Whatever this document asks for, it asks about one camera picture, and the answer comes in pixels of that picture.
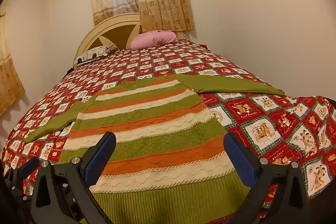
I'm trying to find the cream and brown headboard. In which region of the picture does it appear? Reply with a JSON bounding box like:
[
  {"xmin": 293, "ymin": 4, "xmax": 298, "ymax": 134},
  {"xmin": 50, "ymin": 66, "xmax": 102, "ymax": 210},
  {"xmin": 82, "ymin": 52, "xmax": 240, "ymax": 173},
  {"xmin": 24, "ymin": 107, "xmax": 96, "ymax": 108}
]
[{"xmin": 76, "ymin": 13, "xmax": 188, "ymax": 62}]

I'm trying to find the striped green orange knit sweater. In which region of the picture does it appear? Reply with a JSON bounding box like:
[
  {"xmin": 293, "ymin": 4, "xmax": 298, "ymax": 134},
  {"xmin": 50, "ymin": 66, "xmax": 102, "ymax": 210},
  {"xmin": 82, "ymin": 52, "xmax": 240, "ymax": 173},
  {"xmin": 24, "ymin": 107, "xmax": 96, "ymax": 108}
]
[{"xmin": 24, "ymin": 74, "xmax": 286, "ymax": 224}]

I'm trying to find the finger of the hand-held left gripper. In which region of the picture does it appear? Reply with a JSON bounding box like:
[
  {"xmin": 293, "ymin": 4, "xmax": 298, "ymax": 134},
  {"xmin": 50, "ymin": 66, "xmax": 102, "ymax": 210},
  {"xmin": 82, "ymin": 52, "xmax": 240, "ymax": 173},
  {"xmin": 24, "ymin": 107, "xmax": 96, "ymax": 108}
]
[{"xmin": 3, "ymin": 157, "xmax": 40, "ymax": 203}]

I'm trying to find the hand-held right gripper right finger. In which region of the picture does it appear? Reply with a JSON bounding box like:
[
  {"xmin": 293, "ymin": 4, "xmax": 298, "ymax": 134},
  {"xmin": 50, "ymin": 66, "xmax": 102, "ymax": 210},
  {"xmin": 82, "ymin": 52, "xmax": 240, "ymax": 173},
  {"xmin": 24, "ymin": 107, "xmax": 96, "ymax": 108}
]
[{"xmin": 223, "ymin": 132, "xmax": 311, "ymax": 224}]

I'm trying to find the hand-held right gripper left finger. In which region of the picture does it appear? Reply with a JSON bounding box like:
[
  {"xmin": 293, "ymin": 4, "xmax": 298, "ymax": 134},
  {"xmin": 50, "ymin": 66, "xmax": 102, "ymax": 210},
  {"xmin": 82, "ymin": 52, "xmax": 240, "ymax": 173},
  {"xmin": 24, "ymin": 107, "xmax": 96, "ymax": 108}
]
[{"xmin": 30, "ymin": 132, "xmax": 117, "ymax": 224}]

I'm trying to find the pink pillow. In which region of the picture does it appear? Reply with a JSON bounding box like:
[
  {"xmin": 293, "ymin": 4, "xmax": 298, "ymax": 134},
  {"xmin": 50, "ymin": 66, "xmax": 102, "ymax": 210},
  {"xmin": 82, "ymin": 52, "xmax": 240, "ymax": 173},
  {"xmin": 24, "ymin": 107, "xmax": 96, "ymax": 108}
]
[{"xmin": 130, "ymin": 30, "xmax": 178, "ymax": 50}]

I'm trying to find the red checked printed blanket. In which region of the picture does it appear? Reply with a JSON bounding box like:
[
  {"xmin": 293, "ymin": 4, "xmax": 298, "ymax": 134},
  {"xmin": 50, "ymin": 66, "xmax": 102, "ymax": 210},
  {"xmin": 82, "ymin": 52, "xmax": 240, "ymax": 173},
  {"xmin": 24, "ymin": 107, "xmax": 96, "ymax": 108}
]
[{"xmin": 0, "ymin": 40, "xmax": 336, "ymax": 224}]

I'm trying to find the white patterned pillow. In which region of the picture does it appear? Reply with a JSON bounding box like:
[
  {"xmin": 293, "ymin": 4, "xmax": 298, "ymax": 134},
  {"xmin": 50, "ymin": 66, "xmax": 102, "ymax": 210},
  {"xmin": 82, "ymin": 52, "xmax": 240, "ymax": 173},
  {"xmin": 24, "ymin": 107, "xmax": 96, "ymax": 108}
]
[{"xmin": 73, "ymin": 44, "xmax": 120, "ymax": 67}]

